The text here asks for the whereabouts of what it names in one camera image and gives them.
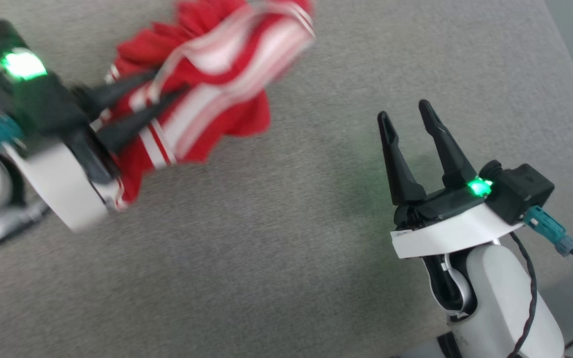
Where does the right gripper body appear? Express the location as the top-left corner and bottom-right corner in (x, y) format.
(390, 177), (525, 259)

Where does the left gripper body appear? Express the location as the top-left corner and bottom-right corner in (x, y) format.
(0, 47), (122, 234)

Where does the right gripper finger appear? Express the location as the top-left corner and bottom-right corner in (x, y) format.
(377, 110), (428, 206)
(418, 99), (478, 190)

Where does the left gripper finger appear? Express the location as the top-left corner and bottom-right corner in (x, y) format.
(72, 70), (162, 120)
(96, 86), (191, 154)

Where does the red white striped garment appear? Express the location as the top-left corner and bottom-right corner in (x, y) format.
(90, 0), (317, 212)

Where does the right teal connector cable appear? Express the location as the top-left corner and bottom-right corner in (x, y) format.
(523, 205), (573, 284)

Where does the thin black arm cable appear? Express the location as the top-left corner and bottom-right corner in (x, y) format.
(506, 231), (539, 358)

